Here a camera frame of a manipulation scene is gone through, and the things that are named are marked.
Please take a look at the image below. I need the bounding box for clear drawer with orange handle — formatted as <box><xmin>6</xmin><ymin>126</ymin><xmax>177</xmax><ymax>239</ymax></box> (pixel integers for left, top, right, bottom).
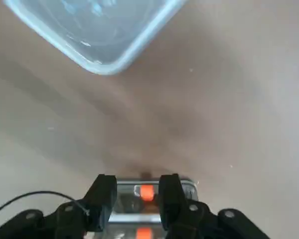
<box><xmin>113</xmin><ymin>177</ymin><xmax>199</xmax><ymax>217</ymax></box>
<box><xmin>89</xmin><ymin>223</ymin><xmax>169</xmax><ymax>239</ymax></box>

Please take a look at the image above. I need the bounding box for clear plastic container lid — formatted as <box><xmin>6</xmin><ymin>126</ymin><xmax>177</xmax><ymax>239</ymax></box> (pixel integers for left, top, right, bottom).
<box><xmin>3</xmin><ymin>0</ymin><xmax>190</xmax><ymax>76</ymax></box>

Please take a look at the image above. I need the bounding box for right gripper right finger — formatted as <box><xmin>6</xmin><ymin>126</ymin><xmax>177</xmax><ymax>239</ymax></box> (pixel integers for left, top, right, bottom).
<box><xmin>158</xmin><ymin>173</ymin><xmax>269</xmax><ymax>239</ymax></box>

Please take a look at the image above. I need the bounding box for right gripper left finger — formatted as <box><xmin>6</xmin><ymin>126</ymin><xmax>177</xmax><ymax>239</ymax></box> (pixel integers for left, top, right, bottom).
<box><xmin>0</xmin><ymin>174</ymin><xmax>118</xmax><ymax>239</ymax></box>

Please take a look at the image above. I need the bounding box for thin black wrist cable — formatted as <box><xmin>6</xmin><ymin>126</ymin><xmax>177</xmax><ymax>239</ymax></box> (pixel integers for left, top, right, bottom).
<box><xmin>0</xmin><ymin>190</ymin><xmax>90</xmax><ymax>219</ymax></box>

